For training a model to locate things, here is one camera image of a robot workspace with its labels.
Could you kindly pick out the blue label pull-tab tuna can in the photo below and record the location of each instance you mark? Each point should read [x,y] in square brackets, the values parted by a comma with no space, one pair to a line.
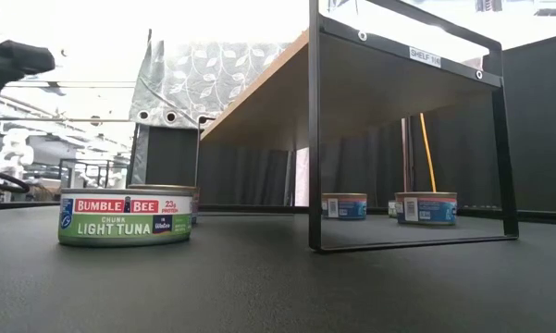
[195,205]
[428,210]
[344,207]

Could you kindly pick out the green label light tuna can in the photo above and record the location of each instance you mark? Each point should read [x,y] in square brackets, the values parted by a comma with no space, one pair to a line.
[125,222]
[391,209]

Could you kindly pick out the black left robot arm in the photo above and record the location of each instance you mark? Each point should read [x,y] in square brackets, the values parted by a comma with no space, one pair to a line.
[9,60]

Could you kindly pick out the white shelf label sticker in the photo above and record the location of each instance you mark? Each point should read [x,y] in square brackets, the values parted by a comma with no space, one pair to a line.
[425,57]

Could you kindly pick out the light wooden board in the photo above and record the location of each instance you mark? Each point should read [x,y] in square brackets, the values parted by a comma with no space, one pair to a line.
[315,139]

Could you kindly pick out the grey leaf pattern curtain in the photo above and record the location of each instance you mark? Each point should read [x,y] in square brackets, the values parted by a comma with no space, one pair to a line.
[203,78]

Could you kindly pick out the black table mat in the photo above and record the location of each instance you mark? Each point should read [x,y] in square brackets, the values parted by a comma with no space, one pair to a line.
[277,287]

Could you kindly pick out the white background machine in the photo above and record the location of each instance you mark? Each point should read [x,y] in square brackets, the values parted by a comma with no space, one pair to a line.
[14,152]

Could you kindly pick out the wide black curtain panel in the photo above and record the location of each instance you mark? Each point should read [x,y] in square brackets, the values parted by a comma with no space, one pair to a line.
[546,139]

